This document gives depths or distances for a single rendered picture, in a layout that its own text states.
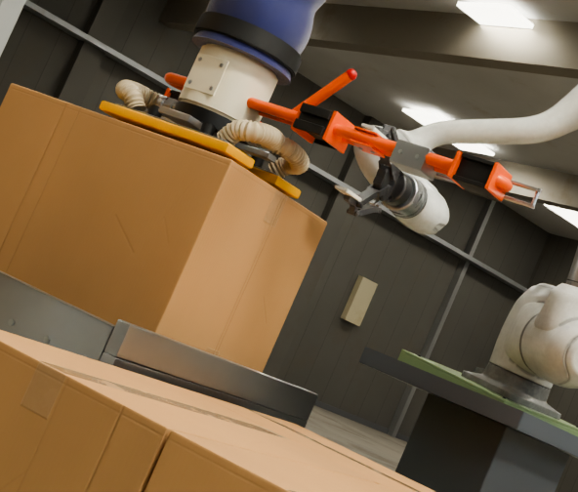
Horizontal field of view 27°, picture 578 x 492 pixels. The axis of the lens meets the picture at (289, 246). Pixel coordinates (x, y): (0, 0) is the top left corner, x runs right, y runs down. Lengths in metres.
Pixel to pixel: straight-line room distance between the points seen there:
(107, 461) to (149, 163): 0.97
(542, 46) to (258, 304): 8.10
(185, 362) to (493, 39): 8.75
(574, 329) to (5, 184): 1.20
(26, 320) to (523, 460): 1.19
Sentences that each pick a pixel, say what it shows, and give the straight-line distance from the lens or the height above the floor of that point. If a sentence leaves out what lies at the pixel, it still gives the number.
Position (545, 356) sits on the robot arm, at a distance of 2.63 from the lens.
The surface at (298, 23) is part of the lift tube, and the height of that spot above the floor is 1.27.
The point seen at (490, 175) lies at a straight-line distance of 2.14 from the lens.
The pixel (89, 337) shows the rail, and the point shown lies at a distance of 2.09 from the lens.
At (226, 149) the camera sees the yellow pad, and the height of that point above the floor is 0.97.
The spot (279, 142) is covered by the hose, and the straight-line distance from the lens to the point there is 2.36.
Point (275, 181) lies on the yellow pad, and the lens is 2.44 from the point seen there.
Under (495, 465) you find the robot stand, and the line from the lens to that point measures 2.73.
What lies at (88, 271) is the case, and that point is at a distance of 2.34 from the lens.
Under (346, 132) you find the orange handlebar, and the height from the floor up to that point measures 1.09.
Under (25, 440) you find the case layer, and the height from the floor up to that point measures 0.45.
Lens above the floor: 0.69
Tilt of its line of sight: 4 degrees up
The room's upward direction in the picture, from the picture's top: 24 degrees clockwise
